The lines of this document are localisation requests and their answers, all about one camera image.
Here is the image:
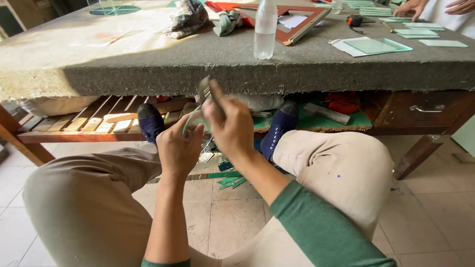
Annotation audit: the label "person's right hand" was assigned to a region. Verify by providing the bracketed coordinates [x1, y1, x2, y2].
[201, 80, 257, 161]

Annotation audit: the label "person's left hand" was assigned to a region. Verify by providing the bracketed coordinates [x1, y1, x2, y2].
[156, 111, 205, 179]

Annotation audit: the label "round clear glass piece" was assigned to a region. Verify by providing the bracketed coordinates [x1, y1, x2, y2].
[181, 105, 213, 136]

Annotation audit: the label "grey metal pliers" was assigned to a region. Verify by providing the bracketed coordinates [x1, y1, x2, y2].
[197, 76, 223, 112]

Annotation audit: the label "white plastic bag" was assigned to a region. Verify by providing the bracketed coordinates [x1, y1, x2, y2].
[195, 93, 285, 113]

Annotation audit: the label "person's left navy shoe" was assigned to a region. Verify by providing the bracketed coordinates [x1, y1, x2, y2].
[137, 103, 166, 145]

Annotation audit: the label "person's navy shoe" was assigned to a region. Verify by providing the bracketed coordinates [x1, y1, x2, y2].
[137, 103, 166, 145]
[260, 100, 300, 162]

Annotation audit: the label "heap of glass offcuts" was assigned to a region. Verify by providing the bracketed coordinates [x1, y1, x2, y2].
[185, 139, 248, 190]

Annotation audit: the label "person's right navy shoe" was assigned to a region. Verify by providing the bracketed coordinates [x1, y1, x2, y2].
[260, 100, 300, 162]

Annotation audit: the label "pale wooden stick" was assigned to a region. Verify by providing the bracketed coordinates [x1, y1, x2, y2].
[103, 111, 139, 124]

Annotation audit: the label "felt covered wooden work table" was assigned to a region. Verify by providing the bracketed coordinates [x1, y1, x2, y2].
[0, 0, 475, 181]

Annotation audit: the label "grey metal bar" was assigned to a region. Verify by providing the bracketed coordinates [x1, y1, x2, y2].
[304, 103, 351, 126]

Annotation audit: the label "wooden slatted shelf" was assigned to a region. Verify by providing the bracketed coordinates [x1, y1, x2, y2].
[16, 94, 197, 144]

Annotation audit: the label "clear plastic water bottle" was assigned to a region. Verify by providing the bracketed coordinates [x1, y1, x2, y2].
[253, 0, 279, 60]

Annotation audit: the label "grey green cloth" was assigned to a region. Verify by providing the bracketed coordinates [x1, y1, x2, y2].
[213, 10, 244, 37]

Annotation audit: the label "person's right leg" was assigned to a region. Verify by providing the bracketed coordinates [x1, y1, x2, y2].
[189, 130, 395, 267]

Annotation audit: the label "person's leg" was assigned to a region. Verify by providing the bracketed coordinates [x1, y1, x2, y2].
[22, 143, 193, 267]
[189, 130, 395, 267]

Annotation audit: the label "red tool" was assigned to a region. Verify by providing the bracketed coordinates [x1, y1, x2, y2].
[321, 91, 361, 115]

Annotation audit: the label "person's left leg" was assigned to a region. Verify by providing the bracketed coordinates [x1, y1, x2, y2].
[22, 143, 193, 267]

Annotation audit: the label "plaid cloth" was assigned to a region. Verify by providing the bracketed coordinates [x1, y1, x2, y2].
[163, 0, 209, 40]

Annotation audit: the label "white sack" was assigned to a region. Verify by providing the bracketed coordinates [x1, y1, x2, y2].
[20, 96, 101, 118]

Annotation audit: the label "orange red cloth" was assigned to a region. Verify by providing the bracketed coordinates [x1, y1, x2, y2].
[204, 1, 239, 20]

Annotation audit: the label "white paper under triangle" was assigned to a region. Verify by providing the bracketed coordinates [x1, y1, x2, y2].
[277, 14, 324, 30]

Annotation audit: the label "red wooden triangle square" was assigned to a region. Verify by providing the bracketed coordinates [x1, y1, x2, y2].
[233, 4, 332, 47]

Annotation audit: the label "white paper sheet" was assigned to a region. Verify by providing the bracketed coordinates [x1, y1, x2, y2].
[329, 36, 372, 58]

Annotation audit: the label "round green glass disc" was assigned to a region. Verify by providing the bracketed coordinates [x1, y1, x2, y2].
[89, 4, 141, 16]

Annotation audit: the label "black orange tape measure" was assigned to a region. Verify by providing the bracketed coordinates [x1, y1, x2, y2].
[346, 15, 365, 35]

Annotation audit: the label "large clear glass sheet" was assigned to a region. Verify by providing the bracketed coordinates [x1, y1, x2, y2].
[343, 37, 413, 56]

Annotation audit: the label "stacks of green glass strips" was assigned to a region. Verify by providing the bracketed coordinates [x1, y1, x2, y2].
[313, 0, 395, 18]

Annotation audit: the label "metal drawer handle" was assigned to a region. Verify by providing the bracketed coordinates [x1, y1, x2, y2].
[409, 104, 446, 113]

